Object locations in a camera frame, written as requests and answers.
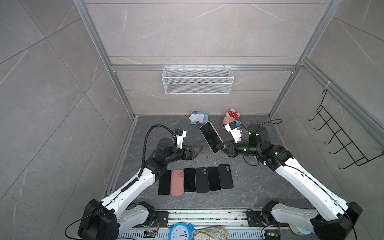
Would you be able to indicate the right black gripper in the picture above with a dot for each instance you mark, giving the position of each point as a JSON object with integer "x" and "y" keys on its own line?
{"x": 231, "y": 148}

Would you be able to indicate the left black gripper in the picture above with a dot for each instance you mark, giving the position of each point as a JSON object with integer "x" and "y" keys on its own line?
{"x": 188, "y": 157}

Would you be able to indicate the black phone case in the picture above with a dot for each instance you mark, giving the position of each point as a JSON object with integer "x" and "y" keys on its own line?
{"x": 202, "y": 182}

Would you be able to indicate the black phone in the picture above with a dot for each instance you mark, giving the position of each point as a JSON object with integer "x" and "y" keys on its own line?
{"x": 189, "y": 180}
{"x": 214, "y": 179}

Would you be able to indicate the small phone pink case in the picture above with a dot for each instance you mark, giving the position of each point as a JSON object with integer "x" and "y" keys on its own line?
{"x": 211, "y": 136}

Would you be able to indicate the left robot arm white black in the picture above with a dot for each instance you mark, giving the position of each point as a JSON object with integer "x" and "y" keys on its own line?
{"x": 107, "y": 218}

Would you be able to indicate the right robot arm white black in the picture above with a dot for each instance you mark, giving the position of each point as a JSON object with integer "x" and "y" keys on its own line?
{"x": 332, "y": 218}

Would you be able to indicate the pink pig plush toy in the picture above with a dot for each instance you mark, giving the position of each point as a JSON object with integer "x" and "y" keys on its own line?
{"x": 231, "y": 116}

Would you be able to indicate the blue tissue packet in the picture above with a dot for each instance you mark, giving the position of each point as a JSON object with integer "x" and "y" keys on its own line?
{"x": 198, "y": 118}

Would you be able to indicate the blue alarm clock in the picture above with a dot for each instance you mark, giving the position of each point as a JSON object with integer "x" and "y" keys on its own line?
{"x": 182, "y": 231}

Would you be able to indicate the woven basket object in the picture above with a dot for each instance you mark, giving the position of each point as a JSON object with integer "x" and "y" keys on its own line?
{"x": 212, "y": 233}

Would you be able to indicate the white alarm clock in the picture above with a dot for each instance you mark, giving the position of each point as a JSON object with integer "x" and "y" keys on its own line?
{"x": 299, "y": 231}

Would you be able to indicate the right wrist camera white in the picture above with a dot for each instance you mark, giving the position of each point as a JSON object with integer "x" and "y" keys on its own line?
{"x": 234, "y": 129}

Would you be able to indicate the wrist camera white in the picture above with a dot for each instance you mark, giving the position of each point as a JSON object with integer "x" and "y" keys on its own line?
{"x": 179, "y": 136}
{"x": 234, "y": 129}

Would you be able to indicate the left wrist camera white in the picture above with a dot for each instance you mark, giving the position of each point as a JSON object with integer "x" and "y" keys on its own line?
{"x": 179, "y": 136}

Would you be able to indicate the white wire wall basket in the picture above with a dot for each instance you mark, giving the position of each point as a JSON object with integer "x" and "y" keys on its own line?
{"x": 197, "y": 80}

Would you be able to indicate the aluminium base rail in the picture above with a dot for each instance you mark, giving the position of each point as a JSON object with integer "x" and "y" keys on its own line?
{"x": 240, "y": 224}

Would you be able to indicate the black wire hook rack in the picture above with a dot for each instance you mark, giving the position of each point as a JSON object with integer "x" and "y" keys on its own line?
{"x": 340, "y": 134}

